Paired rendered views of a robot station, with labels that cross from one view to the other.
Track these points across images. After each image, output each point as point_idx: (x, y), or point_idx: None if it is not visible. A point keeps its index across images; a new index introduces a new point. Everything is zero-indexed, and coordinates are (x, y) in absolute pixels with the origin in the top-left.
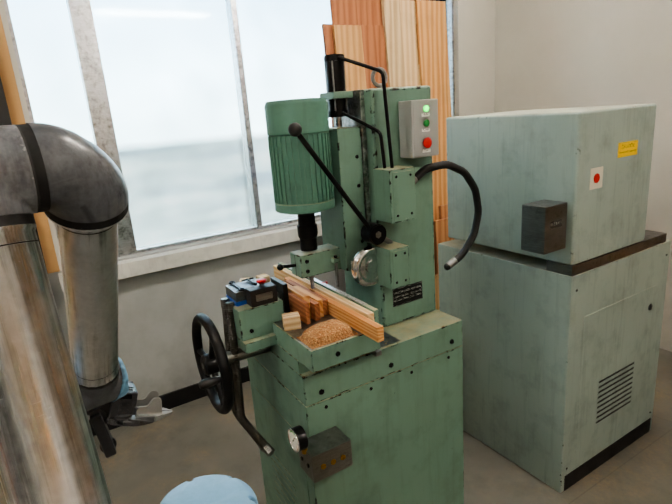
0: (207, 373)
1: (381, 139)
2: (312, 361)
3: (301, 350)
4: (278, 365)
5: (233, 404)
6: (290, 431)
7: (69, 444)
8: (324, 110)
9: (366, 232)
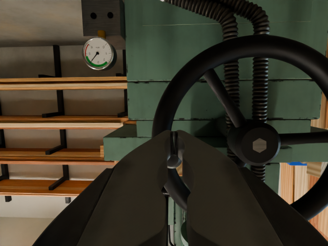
0: (240, 134)
1: (168, 238)
2: (103, 150)
3: (125, 153)
4: (195, 106)
5: (256, 33)
6: (106, 62)
7: None
8: None
9: (164, 194)
